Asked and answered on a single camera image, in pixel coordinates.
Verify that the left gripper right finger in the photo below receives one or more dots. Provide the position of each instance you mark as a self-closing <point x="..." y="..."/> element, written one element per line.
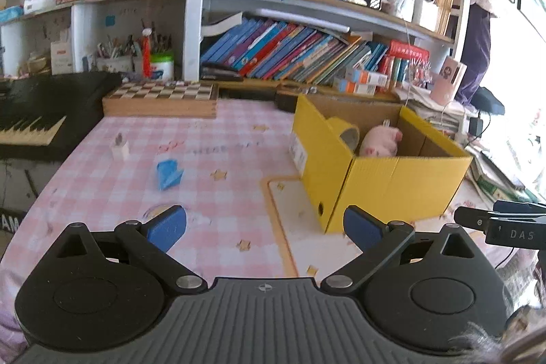
<point x="379" y="243"/>

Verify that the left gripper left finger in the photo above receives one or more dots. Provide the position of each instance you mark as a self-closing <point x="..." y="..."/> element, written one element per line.
<point x="147" y="245"/>

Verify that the white plug charger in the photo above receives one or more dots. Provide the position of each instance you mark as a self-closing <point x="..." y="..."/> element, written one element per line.
<point x="120" y="148"/>

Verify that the pink plush pig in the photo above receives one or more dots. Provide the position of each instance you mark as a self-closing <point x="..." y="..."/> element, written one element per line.
<point x="381" y="141"/>

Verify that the yellow tape roll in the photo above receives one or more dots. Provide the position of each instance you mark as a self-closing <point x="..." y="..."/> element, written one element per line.
<point x="347" y="132"/>

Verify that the blue paper plane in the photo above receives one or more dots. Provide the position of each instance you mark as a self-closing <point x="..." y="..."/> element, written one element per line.
<point x="168" y="174"/>

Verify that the yellow cardboard box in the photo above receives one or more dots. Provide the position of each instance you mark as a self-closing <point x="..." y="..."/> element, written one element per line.
<point x="417" y="183"/>

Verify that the wooden chess board box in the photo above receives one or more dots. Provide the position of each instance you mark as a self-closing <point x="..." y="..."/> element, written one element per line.
<point x="163" y="99"/>

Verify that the person in pink jacket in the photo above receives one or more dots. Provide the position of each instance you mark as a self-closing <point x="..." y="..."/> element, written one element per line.
<point x="476" y="51"/>

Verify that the black electronic keyboard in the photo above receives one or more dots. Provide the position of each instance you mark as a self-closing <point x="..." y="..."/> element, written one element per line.
<point x="44" y="118"/>

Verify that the dark wooden case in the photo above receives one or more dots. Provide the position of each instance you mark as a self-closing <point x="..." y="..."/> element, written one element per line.
<point x="286" y="100"/>

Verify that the white green-lid jar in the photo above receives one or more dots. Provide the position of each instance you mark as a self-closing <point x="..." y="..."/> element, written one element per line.
<point x="162" y="66"/>

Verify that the red tassel ornament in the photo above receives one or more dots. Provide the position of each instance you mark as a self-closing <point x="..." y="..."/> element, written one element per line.
<point x="146" y="47"/>

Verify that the white pen holder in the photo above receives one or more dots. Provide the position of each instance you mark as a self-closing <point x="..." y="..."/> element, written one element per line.
<point x="122" y="64"/>

